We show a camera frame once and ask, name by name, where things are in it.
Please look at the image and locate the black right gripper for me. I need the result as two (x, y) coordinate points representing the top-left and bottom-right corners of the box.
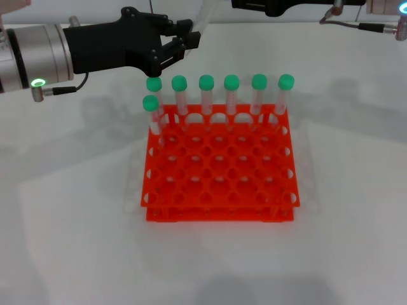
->
(231, 0), (335, 18)

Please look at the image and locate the green capped test tube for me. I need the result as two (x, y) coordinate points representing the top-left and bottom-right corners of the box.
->
(145, 76), (166, 123)
(198, 74), (216, 132)
(183, 0), (220, 60)
(223, 74), (240, 131)
(249, 73), (268, 131)
(269, 73), (295, 128)
(171, 75), (189, 131)
(142, 95), (166, 150)

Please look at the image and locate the right gripper cable with plugs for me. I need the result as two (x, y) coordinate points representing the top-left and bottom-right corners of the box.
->
(319, 0), (407, 43)

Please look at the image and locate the orange test tube rack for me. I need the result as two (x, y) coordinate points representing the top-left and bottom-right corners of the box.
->
(140, 104), (301, 223)

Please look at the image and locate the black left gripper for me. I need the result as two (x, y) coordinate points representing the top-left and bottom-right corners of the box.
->
(62, 7), (202, 79)

